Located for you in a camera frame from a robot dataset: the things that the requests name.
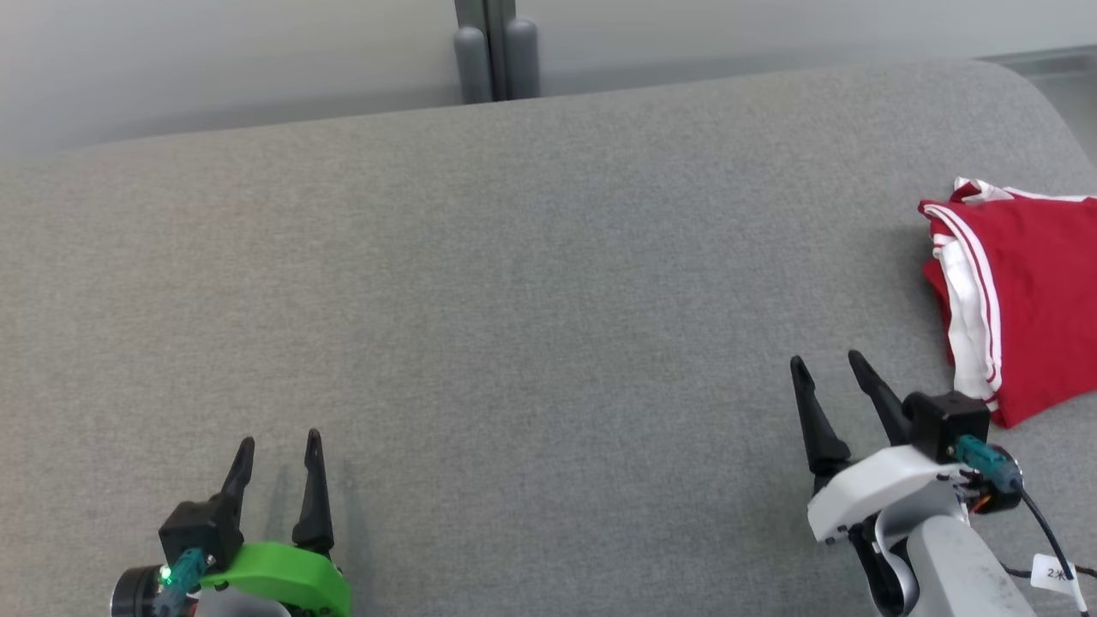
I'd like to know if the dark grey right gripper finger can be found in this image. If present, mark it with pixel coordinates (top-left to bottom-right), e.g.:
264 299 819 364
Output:
848 350 912 447
790 356 852 477

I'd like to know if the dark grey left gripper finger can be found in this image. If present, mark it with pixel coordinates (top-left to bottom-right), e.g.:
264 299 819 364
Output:
292 430 336 554
219 437 256 520

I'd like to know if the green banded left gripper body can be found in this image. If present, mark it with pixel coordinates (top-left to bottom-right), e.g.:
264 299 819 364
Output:
199 542 354 617

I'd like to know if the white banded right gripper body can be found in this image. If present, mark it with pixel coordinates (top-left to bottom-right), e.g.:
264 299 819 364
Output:
807 444 965 542

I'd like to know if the black cable teal plug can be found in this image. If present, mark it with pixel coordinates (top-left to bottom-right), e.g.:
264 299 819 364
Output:
154 548 208 617
954 435 1097 617

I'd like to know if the white cable label tag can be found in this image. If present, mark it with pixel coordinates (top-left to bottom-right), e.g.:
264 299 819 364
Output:
1031 554 1076 592

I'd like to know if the grey metal post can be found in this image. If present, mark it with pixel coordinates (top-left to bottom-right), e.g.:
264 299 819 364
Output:
453 0 541 105

